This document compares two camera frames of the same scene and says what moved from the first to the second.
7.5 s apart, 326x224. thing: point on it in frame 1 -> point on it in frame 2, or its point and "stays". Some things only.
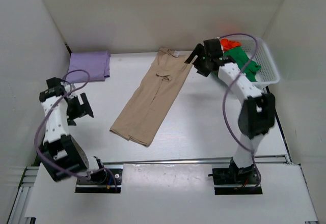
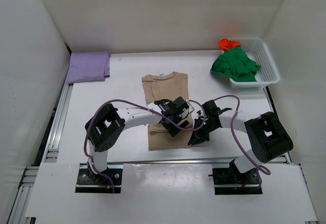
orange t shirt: (226, 44) stays
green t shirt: (241, 59) stays
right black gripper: (201, 62) -> (201, 133)
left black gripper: (80, 107) -> (172, 126)
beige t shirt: (141, 119) -> (159, 87)
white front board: (170, 193) stays
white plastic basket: (258, 52) stays
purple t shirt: (96, 63) stays
